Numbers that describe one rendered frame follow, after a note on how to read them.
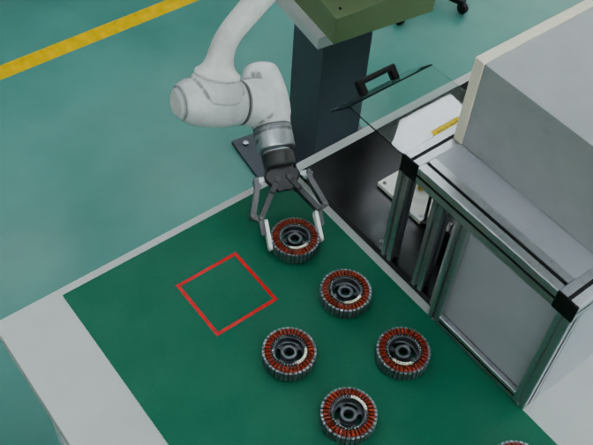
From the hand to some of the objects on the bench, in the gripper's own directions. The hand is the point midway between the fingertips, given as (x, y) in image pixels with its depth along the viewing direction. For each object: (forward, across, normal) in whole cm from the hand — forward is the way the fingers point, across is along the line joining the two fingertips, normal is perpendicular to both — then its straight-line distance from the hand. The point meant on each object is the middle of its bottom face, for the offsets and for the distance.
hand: (294, 237), depth 193 cm
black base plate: (-8, -45, -8) cm, 47 cm away
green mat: (+31, +6, +15) cm, 34 cm away
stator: (+40, +1, +20) cm, 45 cm away
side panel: (+34, -30, +16) cm, 48 cm away
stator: (+1, 0, -2) cm, 2 cm away
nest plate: (-6, -34, -4) cm, 34 cm away
